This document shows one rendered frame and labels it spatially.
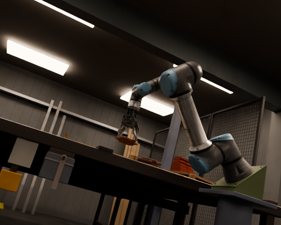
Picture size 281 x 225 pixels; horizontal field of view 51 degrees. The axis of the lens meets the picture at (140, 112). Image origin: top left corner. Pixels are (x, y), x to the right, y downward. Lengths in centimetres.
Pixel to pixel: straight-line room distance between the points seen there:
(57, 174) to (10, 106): 601
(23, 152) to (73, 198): 602
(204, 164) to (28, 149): 83
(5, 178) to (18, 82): 616
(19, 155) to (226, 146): 99
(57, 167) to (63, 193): 595
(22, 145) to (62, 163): 20
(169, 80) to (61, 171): 65
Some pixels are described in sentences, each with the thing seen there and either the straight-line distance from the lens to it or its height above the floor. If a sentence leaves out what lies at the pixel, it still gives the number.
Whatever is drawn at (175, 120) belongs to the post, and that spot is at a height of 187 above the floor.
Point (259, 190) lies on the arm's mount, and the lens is 158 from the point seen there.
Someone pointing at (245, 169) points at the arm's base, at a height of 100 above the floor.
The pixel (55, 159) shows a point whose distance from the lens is 144.
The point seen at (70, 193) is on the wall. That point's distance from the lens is 742.
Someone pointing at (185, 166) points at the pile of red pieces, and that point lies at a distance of 278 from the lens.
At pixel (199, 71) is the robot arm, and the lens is 144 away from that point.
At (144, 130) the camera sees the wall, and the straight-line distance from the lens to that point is 809.
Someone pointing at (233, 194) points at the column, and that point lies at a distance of 142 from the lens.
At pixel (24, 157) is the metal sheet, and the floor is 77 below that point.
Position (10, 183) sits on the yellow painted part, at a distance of 144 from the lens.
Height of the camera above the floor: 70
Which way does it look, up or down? 17 degrees up
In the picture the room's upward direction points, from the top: 15 degrees clockwise
